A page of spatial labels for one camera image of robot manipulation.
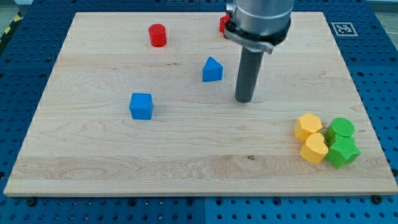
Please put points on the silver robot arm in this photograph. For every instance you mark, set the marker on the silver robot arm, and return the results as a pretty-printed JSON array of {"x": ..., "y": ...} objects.
[{"x": 258, "y": 25}]

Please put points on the red block behind arm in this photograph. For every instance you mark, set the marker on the red block behind arm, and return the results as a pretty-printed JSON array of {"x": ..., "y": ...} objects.
[{"x": 223, "y": 21}]

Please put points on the blue triangle block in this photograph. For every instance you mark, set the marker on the blue triangle block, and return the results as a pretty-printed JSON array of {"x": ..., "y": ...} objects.
[{"x": 212, "y": 70}]

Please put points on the blue cube block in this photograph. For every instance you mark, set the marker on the blue cube block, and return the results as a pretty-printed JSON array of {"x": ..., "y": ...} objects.
[{"x": 141, "y": 106}]

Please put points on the wooden board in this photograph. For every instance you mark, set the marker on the wooden board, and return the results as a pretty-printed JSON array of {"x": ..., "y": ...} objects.
[{"x": 83, "y": 141}]

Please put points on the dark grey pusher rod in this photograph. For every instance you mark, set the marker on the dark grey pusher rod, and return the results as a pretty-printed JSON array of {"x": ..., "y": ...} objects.
[{"x": 249, "y": 66}]

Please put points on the red cylinder block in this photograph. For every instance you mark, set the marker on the red cylinder block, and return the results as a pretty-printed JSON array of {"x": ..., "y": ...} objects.
[{"x": 157, "y": 35}]

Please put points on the yellow hexagon block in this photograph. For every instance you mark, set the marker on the yellow hexagon block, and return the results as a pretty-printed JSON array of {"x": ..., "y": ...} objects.
[{"x": 306, "y": 125}]

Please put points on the yellow heart block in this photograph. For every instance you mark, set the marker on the yellow heart block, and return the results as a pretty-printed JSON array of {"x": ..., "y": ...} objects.
[{"x": 314, "y": 149}]

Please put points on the green cylinder block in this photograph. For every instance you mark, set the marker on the green cylinder block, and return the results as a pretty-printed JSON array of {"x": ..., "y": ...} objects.
[{"x": 339, "y": 126}]

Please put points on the green star block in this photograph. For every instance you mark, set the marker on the green star block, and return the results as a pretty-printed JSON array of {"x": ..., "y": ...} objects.
[{"x": 342, "y": 151}]

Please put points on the white fiducial marker tag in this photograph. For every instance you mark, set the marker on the white fiducial marker tag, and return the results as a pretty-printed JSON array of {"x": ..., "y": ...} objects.
[{"x": 344, "y": 29}]

